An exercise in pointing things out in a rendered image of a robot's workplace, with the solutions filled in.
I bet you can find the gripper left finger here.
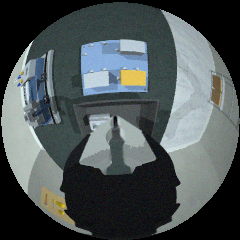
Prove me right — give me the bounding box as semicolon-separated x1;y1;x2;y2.
60;116;115;193

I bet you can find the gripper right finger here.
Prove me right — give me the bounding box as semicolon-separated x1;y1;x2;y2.
115;116;181;187

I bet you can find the yellow block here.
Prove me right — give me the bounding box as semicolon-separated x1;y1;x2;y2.
121;70;146;86

